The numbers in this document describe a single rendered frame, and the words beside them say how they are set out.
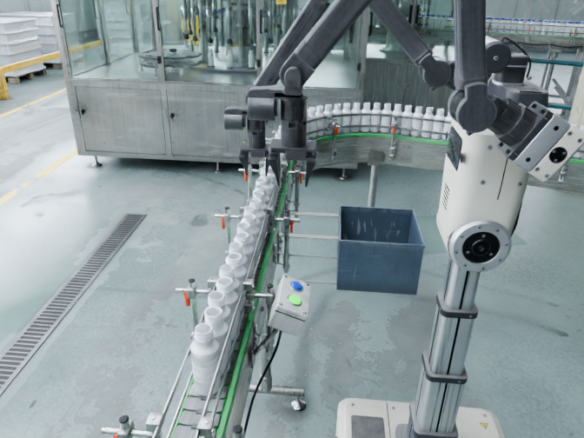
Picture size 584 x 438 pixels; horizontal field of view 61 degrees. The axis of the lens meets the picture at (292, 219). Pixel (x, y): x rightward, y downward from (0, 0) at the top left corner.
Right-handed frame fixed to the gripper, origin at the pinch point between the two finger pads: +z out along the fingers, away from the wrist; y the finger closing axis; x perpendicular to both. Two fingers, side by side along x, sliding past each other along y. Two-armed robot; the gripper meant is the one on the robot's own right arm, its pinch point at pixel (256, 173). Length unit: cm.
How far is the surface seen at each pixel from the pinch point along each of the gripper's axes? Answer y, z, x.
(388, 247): -47, 31, -11
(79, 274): 139, 124, -116
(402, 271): -53, 41, -11
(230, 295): -2, 11, 54
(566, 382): -149, 124, -49
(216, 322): -1, 9, 66
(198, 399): 1, 24, 74
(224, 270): 1.3, 9.2, 45.7
